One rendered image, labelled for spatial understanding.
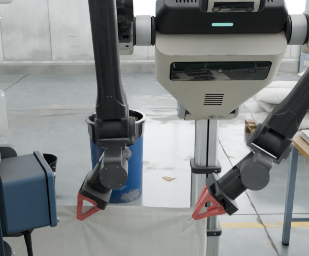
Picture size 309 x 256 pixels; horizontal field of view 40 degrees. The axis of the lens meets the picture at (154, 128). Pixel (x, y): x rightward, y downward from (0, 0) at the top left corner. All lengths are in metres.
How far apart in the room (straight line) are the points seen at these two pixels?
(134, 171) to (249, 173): 2.45
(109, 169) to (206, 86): 0.58
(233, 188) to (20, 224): 0.49
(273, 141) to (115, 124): 0.34
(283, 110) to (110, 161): 0.36
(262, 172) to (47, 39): 8.41
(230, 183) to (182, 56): 0.43
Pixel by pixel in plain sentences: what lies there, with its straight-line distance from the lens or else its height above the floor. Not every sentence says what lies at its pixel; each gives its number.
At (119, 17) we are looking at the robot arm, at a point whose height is 1.49.
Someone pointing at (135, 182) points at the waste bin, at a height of 0.15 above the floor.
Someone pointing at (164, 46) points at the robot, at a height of 1.40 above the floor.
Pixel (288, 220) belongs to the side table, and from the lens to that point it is 2.86.
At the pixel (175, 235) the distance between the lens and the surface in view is 1.02.
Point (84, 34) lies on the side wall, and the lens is 8.98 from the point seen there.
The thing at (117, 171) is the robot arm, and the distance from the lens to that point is 0.84.
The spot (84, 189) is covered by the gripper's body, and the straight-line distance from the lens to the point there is 0.93.
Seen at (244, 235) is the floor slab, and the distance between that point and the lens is 2.99.
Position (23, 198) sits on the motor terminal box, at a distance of 0.62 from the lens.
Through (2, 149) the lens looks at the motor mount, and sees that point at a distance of 0.71.
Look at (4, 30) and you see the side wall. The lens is 9.34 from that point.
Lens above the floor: 1.54
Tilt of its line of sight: 17 degrees down
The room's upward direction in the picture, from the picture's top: straight up
